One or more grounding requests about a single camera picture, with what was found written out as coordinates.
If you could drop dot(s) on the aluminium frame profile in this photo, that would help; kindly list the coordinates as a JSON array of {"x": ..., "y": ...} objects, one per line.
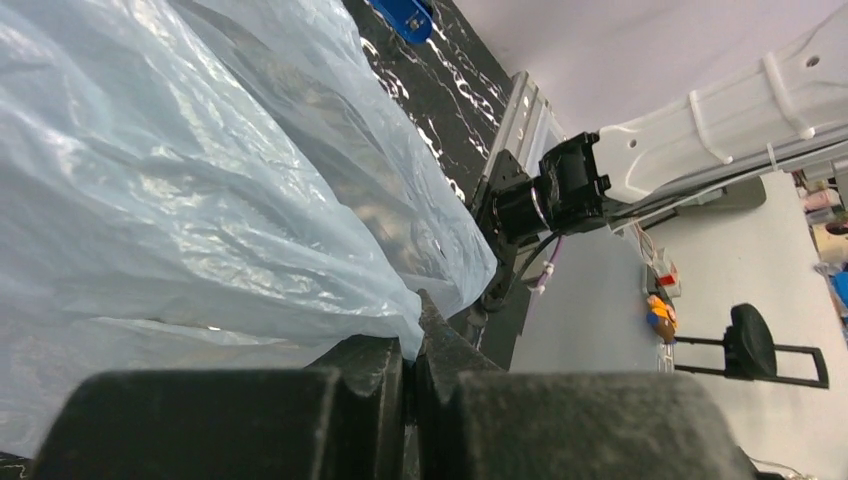
[{"x": 528, "y": 128}]

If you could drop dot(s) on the blue stapler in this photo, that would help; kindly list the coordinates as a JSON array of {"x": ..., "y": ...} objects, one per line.
[{"x": 412, "y": 20}]

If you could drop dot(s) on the orange blue toy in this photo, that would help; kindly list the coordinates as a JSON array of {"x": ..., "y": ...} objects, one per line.
[{"x": 662, "y": 318}]

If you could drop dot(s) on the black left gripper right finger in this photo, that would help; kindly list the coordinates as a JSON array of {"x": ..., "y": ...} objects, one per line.
[{"x": 477, "y": 421}]

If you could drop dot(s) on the black round stool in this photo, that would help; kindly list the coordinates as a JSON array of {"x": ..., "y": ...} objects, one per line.
[{"x": 750, "y": 353}]

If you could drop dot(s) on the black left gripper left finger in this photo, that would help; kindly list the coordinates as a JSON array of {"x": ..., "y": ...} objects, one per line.
[{"x": 338, "y": 418}]

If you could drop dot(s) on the light blue plastic bag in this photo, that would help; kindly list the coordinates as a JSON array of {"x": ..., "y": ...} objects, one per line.
[{"x": 207, "y": 184}]

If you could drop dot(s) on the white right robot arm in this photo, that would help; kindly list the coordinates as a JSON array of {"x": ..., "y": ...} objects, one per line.
[{"x": 785, "y": 112}]

